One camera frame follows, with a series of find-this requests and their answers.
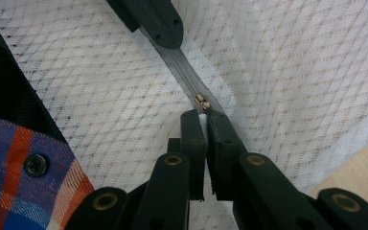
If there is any white zipper pull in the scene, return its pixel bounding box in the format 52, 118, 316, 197
194, 92, 213, 147

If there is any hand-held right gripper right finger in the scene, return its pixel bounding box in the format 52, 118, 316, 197
206, 109, 249, 202

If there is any white knit zippered garment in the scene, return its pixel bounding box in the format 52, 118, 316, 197
0, 0, 368, 230

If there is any black ribbed cloth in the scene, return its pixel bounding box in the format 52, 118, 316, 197
0, 4, 67, 144

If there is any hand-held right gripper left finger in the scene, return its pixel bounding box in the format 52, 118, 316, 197
167, 108, 207, 202

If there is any plaid flannel shirt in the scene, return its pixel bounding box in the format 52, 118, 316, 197
0, 114, 96, 230

